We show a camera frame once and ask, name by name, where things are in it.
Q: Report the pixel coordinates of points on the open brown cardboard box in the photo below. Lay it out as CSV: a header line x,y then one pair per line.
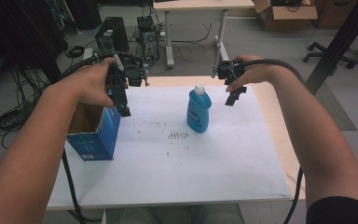
x,y
286,15

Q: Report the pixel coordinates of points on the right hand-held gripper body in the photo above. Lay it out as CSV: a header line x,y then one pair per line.
x,y
227,71

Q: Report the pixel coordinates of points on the black computer tower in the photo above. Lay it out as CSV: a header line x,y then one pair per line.
x,y
113,31

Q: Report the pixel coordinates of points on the person's left hand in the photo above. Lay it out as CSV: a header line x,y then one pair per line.
x,y
87,84

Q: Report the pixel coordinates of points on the blue bottle with white cap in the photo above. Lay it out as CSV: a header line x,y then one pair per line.
x,y
198,112

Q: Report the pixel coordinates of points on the white paper sheet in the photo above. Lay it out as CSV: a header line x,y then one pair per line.
x,y
174,168

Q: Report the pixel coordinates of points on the grey floor mat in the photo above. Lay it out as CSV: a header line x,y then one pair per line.
x,y
335,112

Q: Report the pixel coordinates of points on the blue cardboard box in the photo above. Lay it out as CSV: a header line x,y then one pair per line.
x,y
102,137

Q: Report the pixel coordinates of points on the white-legged desk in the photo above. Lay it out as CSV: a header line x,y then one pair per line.
x,y
199,4

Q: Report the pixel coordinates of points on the light wooden table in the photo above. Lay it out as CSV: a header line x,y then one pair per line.
x,y
279,124

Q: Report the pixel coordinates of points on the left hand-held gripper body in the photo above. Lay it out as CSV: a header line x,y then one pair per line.
x,y
133,74

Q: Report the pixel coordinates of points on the open computer tower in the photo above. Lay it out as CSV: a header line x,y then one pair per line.
x,y
149,37

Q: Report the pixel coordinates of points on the closed brown cardboard box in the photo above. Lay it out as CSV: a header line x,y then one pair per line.
x,y
332,14

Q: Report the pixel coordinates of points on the black curtain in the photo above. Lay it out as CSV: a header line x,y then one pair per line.
x,y
18,31

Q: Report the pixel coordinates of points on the black sleeve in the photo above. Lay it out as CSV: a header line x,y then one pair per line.
x,y
341,211

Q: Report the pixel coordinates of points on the black metal beam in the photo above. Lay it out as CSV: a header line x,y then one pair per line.
x,y
338,43

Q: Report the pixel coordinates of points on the person's right hand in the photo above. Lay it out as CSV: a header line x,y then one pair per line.
x,y
258,74

